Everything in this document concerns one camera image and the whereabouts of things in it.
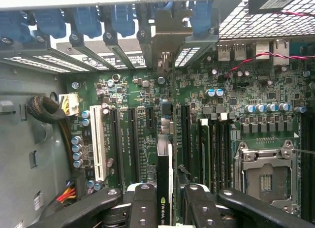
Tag green motherboard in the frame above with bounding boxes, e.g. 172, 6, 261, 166
65, 40, 315, 214

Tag red black twisted wire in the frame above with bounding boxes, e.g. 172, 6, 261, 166
223, 8, 315, 78

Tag red and yellow wires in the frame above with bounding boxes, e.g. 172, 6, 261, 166
56, 180, 77, 204

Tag short black expansion slot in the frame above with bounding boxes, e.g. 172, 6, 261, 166
145, 106, 156, 130

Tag blue slot clip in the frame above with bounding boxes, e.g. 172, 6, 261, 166
191, 0, 214, 36
110, 3, 136, 38
72, 6, 102, 39
0, 11, 32, 44
34, 8, 67, 39

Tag black sleeved cable bundle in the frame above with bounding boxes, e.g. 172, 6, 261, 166
26, 95, 74, 169

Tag white power connector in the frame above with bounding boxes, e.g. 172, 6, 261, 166
59, 94, 79, 117

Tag metal CPU socket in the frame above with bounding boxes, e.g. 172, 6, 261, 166
233, 139, 301, 214

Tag black open PC case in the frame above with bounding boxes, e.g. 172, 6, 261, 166
0, 0, 315, 228

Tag white expansion slot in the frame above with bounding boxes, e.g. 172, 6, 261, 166
90, 104, 108, 182

